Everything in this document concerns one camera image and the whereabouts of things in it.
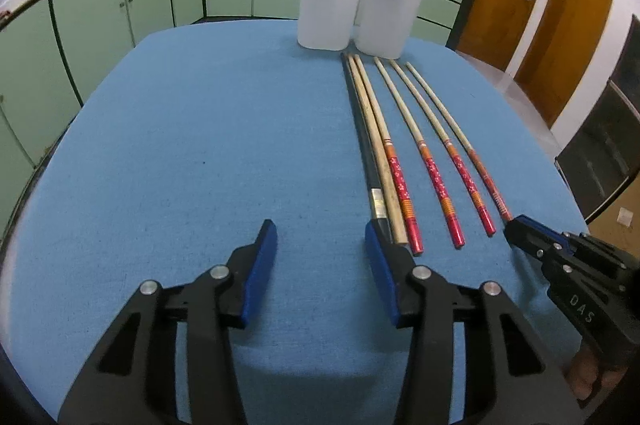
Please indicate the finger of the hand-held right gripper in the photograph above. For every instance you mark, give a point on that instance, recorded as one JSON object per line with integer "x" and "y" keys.
{"x": 550, "y": 236}
{"x": 522, "y": 232}

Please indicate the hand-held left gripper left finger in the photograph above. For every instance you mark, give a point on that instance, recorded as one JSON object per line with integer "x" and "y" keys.
{"x": 260, "y": 275}

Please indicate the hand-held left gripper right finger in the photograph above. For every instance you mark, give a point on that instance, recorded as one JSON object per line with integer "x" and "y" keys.
{"x": 382, "y": 275}

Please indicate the red patterned wooden chopstick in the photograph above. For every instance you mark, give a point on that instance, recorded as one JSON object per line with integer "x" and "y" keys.
{"x": 407, "y": 210}
{"x": 468, "y": 190}
{"x": 441, "y": 195}
{"x": 493, "y": 190}

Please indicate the plain wooden chopstick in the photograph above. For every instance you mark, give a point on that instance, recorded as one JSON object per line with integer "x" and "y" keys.
{"x": 395, "y": 220}

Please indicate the black chopstick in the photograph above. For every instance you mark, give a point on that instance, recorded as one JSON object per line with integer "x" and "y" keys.
{"x": 376, "y": 205}

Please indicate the white two-compartment utensil holder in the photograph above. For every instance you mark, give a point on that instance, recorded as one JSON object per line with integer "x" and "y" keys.
{"x": 325, "y": 5}

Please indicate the person's right hand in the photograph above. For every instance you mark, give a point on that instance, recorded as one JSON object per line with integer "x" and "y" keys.
{"x": 587, "y": 377}

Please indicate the cardboard box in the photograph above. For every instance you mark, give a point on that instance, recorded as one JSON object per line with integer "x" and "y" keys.
{"x": 607, "y": 220}

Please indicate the dark glass cabinet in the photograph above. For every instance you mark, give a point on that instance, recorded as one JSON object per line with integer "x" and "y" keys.
{"x": 605, "y": 140}

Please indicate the blue table mat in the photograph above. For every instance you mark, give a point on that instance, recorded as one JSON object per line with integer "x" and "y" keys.
{"x": 200, "y": 130}

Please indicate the green base cabinets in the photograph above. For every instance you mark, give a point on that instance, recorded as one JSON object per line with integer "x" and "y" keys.
{"x": 100, "y": 5}

